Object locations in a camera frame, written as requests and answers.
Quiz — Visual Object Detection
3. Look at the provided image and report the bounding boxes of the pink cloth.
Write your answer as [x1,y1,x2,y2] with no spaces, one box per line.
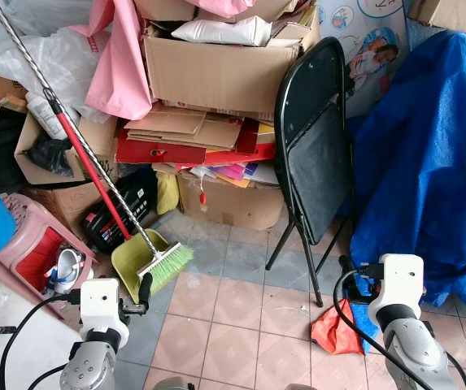
[70,0,258,121]

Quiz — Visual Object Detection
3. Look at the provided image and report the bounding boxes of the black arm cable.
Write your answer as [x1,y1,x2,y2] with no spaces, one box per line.
[333,268,466,390]
[0,291,83,390]

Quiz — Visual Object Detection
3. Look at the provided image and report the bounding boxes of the yellow dustpan red handle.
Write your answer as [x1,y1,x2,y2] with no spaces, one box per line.
[44,88,175,283]

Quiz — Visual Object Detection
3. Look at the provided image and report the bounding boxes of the flattened cardboard stack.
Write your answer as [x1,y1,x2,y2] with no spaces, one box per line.
[123,104,246,152]

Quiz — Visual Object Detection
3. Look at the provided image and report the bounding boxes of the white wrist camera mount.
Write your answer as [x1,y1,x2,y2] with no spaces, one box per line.
[80,278,131,345]
[368,253,425,321]

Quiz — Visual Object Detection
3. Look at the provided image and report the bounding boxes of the small open cardboard box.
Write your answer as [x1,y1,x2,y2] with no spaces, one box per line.
[13,112,120,187]

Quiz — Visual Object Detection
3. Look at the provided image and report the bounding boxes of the blue tarp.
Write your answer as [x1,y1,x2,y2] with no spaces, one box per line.
[348,31,466,319]

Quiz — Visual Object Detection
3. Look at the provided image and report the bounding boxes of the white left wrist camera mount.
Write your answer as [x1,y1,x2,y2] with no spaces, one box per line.
[80,278,131,345]

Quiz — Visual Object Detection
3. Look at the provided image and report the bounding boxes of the closed cardboard box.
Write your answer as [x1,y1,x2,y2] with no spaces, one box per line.
[407,0,466,41]

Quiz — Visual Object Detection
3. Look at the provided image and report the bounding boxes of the coloured paper stack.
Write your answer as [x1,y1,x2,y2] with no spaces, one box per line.
[190,158,279,190]

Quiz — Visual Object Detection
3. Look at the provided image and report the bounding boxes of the large open cardboard box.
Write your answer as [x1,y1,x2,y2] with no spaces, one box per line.
[139,15,323,116]

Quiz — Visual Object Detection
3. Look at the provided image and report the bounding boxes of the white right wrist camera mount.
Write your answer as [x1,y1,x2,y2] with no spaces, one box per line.
[368,253,425,321]

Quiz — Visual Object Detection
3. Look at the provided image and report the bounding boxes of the baby print carton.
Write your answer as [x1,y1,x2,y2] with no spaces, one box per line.
[318,0,413,119]

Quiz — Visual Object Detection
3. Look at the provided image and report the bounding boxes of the red cloth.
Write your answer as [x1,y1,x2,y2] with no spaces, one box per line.
[311,298,366,357]

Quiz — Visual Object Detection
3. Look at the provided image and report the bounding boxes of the black folding chair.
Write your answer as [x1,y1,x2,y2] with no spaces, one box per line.
[265,37,355,308]

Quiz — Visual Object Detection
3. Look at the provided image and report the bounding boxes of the black printed carton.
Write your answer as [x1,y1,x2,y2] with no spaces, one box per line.
[82,167,159,255]

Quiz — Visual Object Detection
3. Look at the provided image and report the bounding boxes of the white plastic bottle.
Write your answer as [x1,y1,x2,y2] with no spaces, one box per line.
[25,91,68,141]

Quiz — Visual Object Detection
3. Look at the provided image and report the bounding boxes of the low cardboard box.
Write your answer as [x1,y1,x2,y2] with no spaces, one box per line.
[177,172,287,233]

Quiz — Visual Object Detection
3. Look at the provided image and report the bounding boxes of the clear plastic bag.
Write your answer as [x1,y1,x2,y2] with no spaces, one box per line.
[0,27,97,124]

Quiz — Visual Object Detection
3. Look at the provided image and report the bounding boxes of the pink plastic basket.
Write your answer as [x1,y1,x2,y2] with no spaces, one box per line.
[0,193,100,298]

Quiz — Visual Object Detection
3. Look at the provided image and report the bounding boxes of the green broom striped handle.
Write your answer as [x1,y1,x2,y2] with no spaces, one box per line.
[0,0,195,295]

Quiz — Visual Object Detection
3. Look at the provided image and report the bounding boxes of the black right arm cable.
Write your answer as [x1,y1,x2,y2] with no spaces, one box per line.
[333,268,466,390]

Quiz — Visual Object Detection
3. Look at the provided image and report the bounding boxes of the white blue shoe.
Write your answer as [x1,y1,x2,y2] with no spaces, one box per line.
[46,248,88,296]

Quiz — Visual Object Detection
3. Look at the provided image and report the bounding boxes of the white plastic bag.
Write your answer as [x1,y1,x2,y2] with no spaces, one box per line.
[172,16,273,48]

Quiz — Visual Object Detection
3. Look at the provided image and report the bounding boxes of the black plastic bag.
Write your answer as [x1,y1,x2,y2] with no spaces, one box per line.
[28,133,76,179]

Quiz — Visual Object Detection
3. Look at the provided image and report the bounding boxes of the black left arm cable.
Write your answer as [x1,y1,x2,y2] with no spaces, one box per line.
[0,291,83,390]

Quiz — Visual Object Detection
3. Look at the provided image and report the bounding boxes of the red flat boxes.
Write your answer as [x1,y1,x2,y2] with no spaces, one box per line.
[115,120,277,167]

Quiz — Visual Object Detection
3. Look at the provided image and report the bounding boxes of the yellow bag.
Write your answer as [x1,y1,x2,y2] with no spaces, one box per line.
[155,171,181,217]

